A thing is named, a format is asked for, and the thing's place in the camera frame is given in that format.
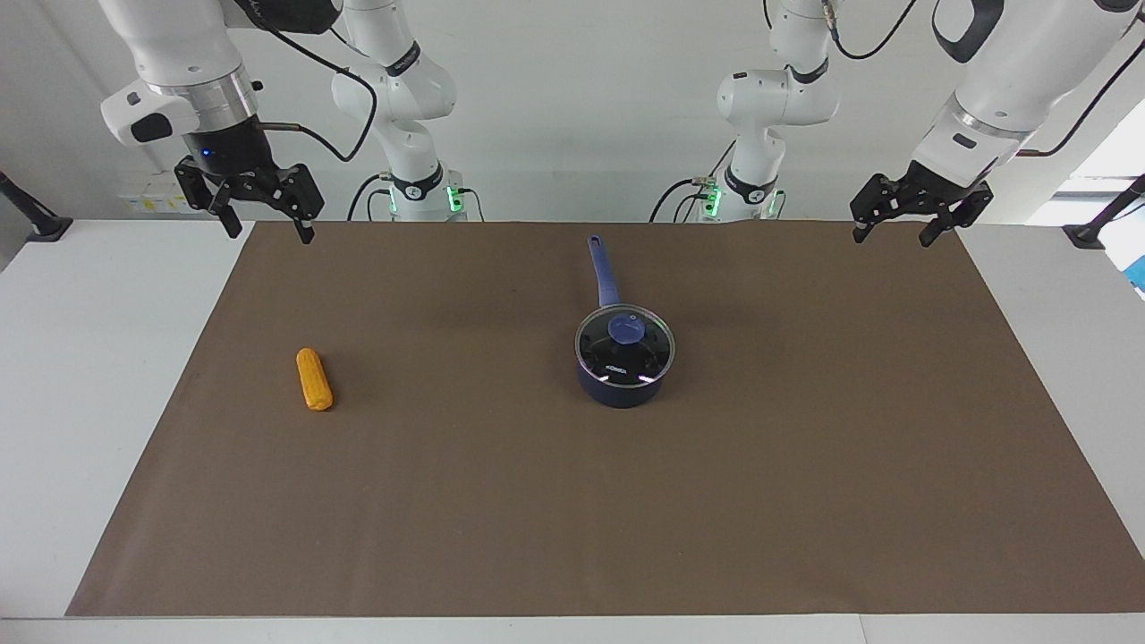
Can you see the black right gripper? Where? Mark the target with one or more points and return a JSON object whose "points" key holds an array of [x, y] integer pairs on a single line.
{"points": [[234, 156]]}

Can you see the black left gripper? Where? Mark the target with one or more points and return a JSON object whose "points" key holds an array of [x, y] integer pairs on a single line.
{"points": [[937, 192]]}

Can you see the yellow corn cob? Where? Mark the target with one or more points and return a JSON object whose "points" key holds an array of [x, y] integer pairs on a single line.
{"points": [[314, 380]]}

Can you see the glass lid with blue knob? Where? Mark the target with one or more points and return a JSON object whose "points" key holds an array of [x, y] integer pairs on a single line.
{"points": [[624, 349]]}

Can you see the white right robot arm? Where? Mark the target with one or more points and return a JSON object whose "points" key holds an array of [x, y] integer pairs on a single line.
{"points": [[192, 54]]}

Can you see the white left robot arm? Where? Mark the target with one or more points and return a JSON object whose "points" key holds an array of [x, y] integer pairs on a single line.
{"points": [[1011, 80]]}

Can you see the black clamp stand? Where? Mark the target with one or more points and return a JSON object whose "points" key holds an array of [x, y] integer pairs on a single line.
{"points": [[40, 224], [1091, 233]]}

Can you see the light blue object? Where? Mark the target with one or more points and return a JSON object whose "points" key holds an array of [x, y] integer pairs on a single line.
{"points": [[1138, 273]]}

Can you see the dark blue saucepan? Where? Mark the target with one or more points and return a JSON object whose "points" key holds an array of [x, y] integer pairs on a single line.
{"points": [[617, 394]]}

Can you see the brown table mat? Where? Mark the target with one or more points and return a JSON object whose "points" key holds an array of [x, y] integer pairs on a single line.
{"points": [[537, 501]]}

